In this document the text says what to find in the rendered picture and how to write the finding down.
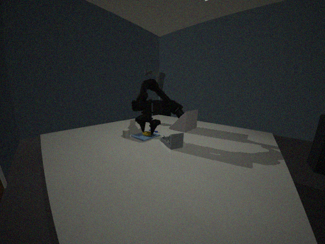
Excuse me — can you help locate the blue flat mat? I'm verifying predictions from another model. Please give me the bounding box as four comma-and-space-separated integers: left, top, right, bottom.
131, 132, 160, 142

